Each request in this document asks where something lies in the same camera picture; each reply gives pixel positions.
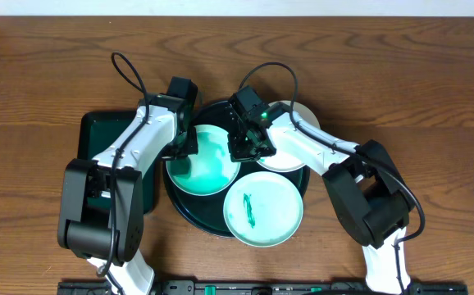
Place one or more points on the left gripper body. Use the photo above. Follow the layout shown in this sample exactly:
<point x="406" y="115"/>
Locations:
<point x="185" y="147"/>

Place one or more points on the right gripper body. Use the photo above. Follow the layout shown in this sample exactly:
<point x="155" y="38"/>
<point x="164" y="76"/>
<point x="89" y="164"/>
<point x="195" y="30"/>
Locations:
<point x="244" y="147"/>

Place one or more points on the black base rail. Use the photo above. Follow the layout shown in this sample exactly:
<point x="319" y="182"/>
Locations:
<point x="187" y="287"/>

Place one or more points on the light green plate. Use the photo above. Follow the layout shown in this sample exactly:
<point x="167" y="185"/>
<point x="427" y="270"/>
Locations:
<point x="263" y="209"/>
<point x="212" y="169"/>

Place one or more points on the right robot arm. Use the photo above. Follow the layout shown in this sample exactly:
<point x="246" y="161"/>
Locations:
<point x="368" y="194"/>

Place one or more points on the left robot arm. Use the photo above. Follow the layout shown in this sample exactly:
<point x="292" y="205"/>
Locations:
<point x="102" y="209"/>

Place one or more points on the white plate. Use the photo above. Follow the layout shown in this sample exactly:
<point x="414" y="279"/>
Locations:
<point x="283" y="162"/>

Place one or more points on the rectangular black tray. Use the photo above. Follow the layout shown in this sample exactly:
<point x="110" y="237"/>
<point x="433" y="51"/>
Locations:
<point x="98" y="130"/>

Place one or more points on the green scrubbing sponge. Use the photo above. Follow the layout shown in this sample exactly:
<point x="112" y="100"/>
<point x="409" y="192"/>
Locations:
<point x="180" y="164"/>

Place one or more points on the light green plate front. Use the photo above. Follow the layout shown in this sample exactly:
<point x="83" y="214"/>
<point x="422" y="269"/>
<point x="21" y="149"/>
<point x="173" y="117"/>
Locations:
<point x="263" y="209"/>

